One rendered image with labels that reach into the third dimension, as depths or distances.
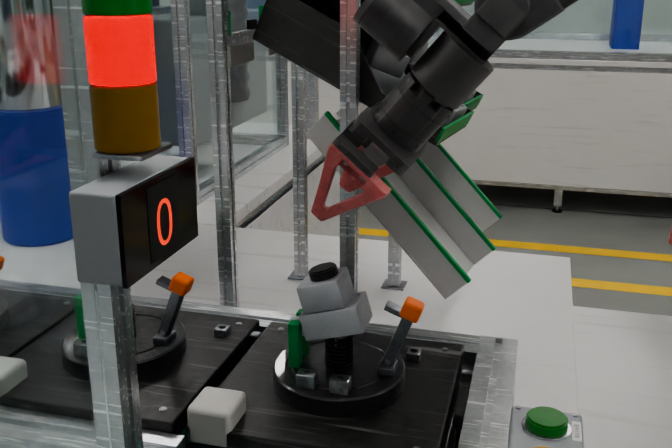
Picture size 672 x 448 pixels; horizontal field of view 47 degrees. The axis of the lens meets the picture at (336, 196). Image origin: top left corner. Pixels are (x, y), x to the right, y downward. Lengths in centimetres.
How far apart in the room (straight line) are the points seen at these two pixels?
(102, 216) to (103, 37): 13
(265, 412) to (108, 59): 39
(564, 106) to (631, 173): 54
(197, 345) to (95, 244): 37
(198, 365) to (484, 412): 31
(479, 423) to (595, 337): 47
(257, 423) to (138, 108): 34
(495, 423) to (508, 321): 46
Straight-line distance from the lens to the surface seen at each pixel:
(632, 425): 105
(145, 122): 59
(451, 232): 111
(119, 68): 58
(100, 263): 59
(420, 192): 111
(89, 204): 58
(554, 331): 124
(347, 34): 94
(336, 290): 78
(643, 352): 123
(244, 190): 194
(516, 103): 462
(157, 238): 61
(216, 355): 91
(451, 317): 126
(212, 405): 78
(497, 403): 85
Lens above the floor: 139
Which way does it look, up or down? 16 degrees down
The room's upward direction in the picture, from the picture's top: straight up
